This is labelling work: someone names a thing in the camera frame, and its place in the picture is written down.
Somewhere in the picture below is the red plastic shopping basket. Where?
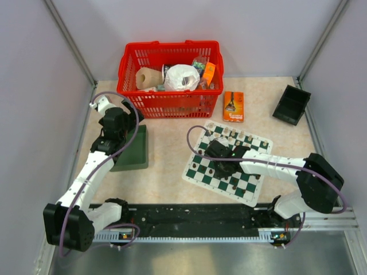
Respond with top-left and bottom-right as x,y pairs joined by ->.
116,40 -> 224,119

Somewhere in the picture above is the orange razor box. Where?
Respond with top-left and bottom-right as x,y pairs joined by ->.
222,91 -> 245,123

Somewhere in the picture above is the green white chess mat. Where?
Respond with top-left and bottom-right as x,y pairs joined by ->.
182,120 -> 273,207

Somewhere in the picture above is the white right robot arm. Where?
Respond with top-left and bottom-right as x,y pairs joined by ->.
205,138 -> 344,227

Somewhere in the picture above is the metal frame rail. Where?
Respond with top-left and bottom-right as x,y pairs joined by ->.
42,0 -> 97,87

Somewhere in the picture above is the black plastic bin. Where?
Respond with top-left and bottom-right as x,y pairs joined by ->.
272,85 -> 311,125

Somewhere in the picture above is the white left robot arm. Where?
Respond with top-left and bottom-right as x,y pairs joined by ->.
43,92 -> 144,253

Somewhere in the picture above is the green plastic tray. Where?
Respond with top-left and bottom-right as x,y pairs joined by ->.
110,125 -> 149,172

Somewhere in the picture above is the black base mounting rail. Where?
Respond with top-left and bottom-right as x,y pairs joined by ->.
112,203 -> 300,238

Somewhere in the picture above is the white wrapped paper roll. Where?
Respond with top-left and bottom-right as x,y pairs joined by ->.
164,64 -> 201,92

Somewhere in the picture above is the brown toilet paper roll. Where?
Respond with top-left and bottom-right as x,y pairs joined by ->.
135,67 -> 163,90

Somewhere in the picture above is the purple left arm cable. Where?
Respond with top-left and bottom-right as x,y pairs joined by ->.
58,91 -> 146,258

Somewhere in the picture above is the orange small carton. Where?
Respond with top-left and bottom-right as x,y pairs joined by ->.
202,62 -> 216,86

